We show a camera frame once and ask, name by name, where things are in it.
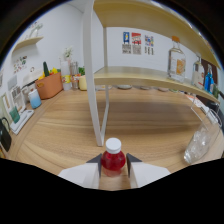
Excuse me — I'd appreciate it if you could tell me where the red syrup bottle white cap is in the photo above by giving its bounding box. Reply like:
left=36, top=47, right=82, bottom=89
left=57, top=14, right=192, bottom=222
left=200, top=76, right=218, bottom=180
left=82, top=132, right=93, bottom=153
left=100, top=137, right=127, bottom=177

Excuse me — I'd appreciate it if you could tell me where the white and blue cup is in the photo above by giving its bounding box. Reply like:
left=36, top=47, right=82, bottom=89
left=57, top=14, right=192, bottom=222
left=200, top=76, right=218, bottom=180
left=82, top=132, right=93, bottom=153
left=28, top=88, right=42, bottom=110

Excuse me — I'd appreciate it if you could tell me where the green cup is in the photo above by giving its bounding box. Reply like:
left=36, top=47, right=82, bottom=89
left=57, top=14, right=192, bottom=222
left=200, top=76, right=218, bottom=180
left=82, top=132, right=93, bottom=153
left=8, top=107, right=21, bottom=124

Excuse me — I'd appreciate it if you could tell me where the clear glass with ice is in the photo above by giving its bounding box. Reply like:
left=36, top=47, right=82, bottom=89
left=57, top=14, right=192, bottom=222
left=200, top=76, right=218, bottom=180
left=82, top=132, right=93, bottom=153
left=183, top=109, right=223, bottom=165

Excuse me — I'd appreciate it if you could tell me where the white tray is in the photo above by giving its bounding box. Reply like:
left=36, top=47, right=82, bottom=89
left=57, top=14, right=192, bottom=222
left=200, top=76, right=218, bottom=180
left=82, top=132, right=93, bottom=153
left=9, top=109, right=35, bottom=135

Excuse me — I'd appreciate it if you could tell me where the white bowl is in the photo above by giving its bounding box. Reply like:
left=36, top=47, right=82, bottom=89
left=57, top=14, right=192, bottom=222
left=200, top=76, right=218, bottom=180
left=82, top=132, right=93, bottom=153
left=116, top=84, right=133, bottom=90

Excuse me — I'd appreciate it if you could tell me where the black kettle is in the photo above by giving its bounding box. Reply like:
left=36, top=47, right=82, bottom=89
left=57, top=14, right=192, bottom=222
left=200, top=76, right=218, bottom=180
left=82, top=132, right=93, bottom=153
left=0, top=117, right=13, bottom=153

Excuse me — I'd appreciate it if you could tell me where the orange storage basket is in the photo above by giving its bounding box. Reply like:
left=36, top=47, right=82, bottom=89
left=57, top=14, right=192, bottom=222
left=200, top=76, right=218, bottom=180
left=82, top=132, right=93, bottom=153
left=34, top=71, right=64, bottom=100

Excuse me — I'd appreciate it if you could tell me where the clear bottle red label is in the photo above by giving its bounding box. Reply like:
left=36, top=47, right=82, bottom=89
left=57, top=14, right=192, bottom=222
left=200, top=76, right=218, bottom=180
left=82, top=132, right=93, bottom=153
left=191, top=54, right=206, bottom=89

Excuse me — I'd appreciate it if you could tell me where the clear bottle orange label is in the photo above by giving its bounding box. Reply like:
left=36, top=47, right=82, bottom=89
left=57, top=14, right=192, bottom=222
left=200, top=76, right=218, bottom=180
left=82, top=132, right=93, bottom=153
left=167, top=35, right=187, bottom=83

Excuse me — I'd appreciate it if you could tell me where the two-tier wooden white-frame rack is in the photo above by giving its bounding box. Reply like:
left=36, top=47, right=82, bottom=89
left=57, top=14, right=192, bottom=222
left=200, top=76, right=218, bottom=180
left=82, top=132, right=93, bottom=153
left=82, top=0, right=221, bottom=147

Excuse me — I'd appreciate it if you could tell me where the multicolour wall poster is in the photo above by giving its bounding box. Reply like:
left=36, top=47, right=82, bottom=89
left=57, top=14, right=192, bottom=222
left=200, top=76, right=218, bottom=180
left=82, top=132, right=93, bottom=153
left=144, top=35, right=155, bottom=56

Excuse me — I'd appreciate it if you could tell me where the red wall poster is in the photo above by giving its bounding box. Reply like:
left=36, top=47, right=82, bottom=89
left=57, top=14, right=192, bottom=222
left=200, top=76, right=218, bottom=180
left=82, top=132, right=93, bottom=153
left=131, top=32, right=142, bottom=56

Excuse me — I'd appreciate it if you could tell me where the blue wall poster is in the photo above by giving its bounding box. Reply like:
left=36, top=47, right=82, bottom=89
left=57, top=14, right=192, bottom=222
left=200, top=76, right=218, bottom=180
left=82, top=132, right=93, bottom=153
left=122, top=31, right=131, bottom=55

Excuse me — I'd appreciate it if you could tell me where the wooden wall shelf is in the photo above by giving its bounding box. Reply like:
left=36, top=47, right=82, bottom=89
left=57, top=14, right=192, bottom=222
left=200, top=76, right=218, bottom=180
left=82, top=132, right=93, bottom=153
left=12, top=35, right=44, bottom=54

